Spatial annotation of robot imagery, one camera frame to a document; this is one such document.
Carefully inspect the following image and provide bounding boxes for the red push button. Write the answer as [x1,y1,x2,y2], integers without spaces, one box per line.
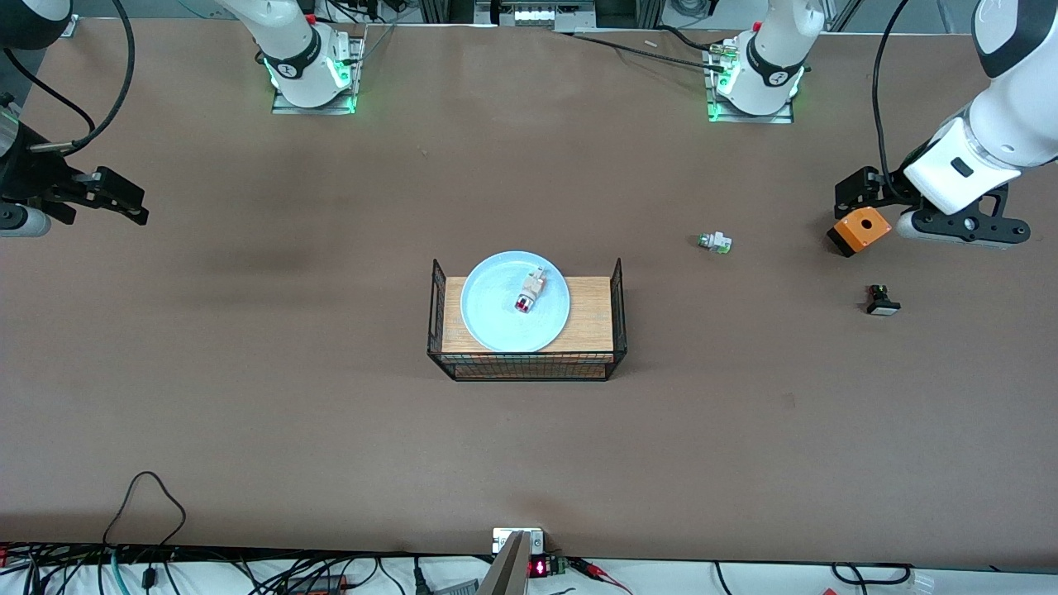
[514,267,548,315]

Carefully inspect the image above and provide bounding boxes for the light blue round plate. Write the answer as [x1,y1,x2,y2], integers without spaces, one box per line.
[460,250,571,354]

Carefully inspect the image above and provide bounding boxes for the orange button enclosure box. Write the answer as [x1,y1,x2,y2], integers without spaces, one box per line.
[827,207,894,258]

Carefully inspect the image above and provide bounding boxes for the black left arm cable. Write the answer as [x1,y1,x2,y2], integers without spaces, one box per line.
[871,0,914,199]

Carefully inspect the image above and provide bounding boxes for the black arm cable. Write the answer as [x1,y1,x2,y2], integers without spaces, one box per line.
[871,0,914,199]
[0,0,137,158]

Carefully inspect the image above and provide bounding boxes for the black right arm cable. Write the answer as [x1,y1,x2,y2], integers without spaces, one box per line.
[0,0,137,158]

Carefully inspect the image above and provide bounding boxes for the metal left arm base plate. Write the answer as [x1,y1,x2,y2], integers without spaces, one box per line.
[705,40,795,125]

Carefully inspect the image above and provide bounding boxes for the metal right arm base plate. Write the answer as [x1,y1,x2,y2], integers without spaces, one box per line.
[272,35,366,116]

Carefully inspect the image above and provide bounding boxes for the black cable on tabletop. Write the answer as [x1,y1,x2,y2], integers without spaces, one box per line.
[569,23,732,70]

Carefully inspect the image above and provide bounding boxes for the black wire rack wooden top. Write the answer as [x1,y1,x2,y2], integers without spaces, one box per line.
[427,258,627,383]

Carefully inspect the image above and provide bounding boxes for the black looped thin cable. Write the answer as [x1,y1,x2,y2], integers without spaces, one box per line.
[102,471,188,550]

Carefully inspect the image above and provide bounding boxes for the black oval cable loop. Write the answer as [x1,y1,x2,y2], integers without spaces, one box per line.
[831,562,913,585]

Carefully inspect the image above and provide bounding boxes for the red clip lead wires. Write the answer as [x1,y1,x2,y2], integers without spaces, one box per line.
[569,557,633,595]

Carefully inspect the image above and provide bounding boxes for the grey metal camera bracket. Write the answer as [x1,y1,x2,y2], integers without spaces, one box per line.
[478,528,546,595]

